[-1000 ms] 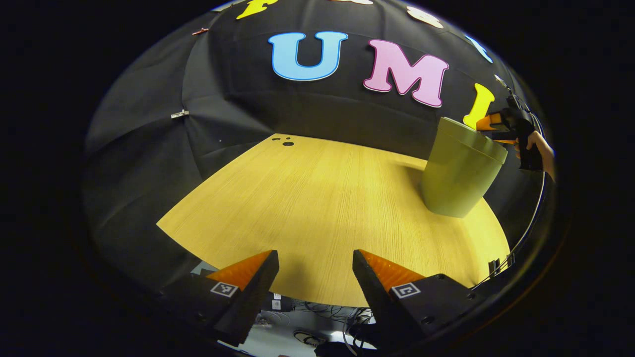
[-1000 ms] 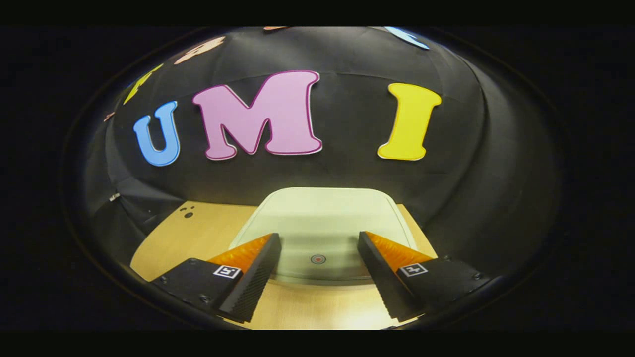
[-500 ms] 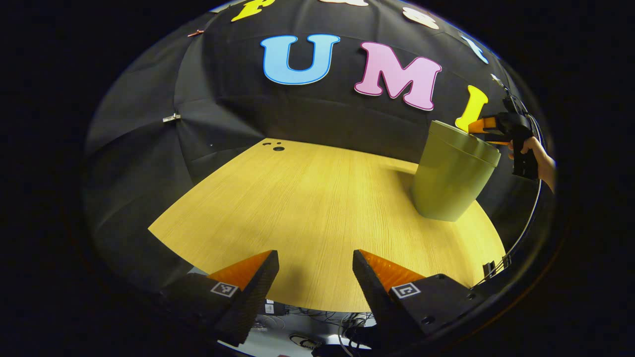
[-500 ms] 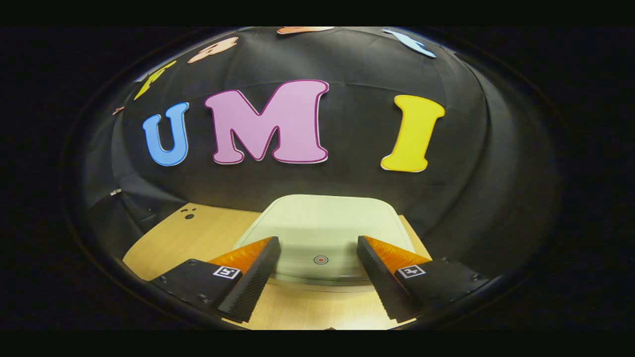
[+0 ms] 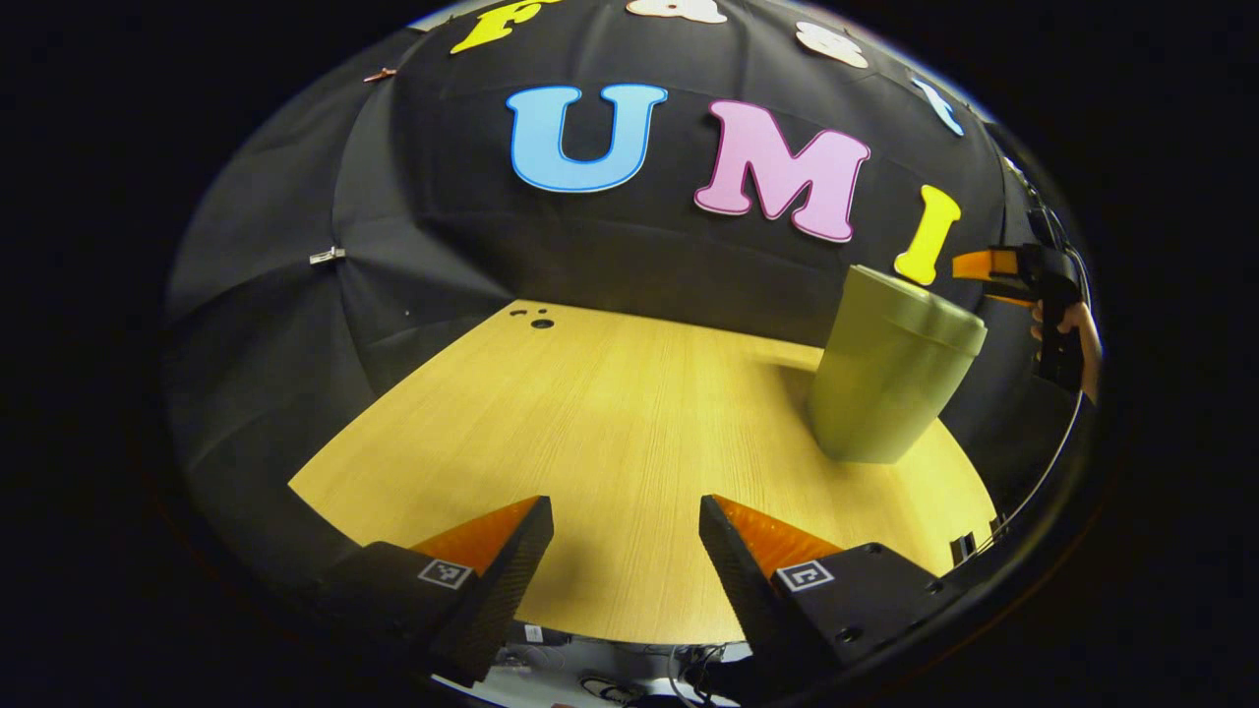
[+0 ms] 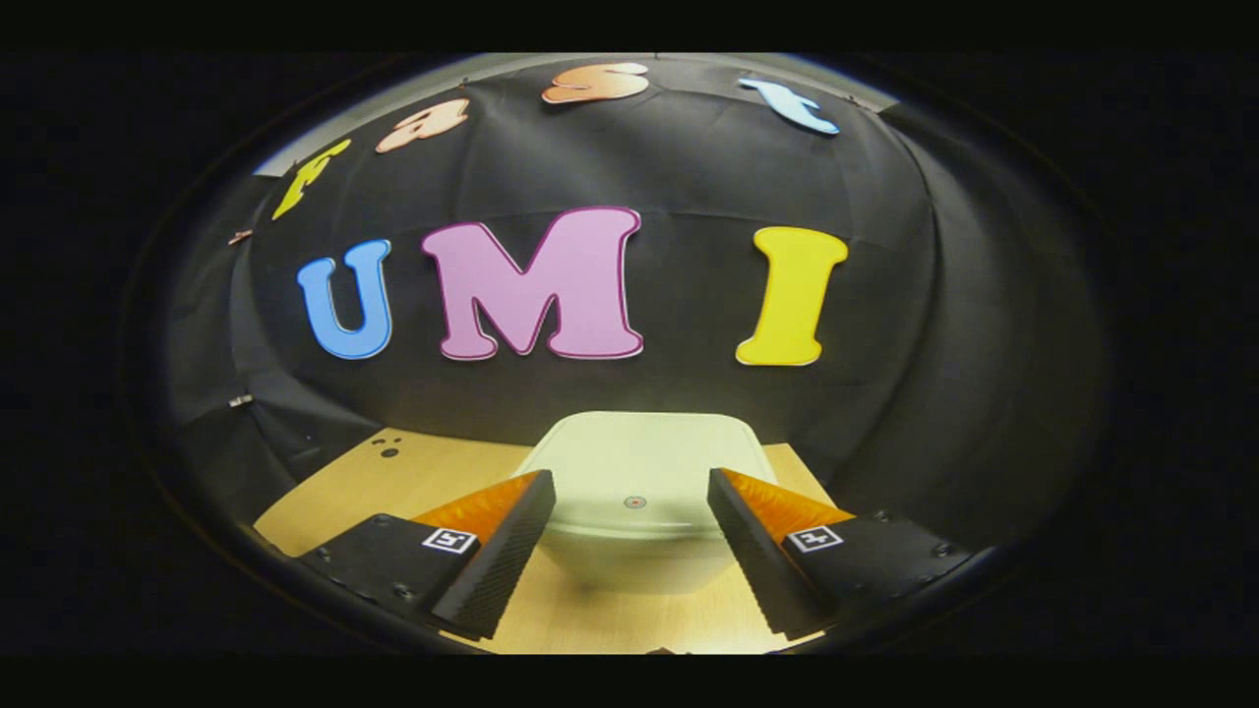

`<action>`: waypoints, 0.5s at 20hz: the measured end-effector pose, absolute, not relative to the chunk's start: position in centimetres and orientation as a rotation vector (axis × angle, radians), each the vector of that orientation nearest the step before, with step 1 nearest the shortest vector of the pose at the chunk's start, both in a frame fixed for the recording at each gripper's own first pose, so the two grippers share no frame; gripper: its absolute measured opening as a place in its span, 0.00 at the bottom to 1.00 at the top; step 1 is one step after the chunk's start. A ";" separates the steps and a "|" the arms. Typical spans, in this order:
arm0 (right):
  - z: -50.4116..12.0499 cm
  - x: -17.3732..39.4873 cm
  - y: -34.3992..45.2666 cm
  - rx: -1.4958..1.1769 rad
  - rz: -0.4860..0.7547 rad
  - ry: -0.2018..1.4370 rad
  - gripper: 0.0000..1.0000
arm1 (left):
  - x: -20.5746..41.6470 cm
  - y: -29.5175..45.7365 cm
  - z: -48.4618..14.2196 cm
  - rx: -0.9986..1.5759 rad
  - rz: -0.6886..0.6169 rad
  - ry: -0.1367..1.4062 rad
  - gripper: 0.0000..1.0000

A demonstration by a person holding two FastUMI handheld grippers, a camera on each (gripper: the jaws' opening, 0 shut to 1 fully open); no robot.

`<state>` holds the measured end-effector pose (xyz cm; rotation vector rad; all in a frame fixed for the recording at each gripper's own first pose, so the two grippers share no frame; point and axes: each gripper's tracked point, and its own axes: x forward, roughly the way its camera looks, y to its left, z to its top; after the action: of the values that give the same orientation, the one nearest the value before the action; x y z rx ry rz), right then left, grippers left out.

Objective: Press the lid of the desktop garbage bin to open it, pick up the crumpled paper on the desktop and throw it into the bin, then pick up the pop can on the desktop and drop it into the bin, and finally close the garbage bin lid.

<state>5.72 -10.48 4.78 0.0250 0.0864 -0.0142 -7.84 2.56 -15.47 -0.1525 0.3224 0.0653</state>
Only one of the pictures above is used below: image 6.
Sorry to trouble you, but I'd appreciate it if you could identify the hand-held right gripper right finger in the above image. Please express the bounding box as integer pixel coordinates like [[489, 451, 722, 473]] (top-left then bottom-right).
[[708, 467, 980, 638]]

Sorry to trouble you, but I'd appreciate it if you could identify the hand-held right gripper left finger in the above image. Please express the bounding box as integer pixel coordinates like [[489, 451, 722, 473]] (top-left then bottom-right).
[[300, 469, 557, 640]]

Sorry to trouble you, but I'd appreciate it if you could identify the green desktop garbage bin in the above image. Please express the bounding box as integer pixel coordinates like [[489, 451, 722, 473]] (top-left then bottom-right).
[[511, 411, 783, 596]]

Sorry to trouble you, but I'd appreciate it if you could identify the wooden desktop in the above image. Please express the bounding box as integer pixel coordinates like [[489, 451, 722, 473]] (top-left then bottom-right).
[[254, 428, 837, 655]]

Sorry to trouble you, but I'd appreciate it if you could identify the black backdrop cloth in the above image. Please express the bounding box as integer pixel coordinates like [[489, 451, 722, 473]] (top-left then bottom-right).
[[162, 54, 1117, 552]]

